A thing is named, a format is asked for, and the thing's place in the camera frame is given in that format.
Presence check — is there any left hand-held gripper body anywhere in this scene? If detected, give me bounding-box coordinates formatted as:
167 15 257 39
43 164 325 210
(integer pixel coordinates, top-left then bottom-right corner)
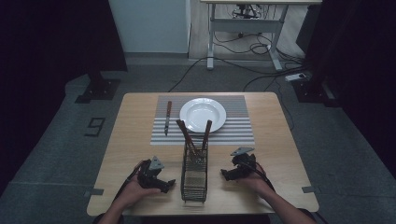
136 155 166 189

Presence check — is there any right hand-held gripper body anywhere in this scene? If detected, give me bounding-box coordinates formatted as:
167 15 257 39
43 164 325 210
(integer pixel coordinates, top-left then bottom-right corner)
230 146 259 180

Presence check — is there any person's right hand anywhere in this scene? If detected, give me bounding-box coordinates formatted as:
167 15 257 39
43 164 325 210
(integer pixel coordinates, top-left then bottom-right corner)
240 171 276 199

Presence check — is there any person's left hand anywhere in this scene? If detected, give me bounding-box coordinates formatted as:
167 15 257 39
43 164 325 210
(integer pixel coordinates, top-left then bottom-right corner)
119 159 163 210

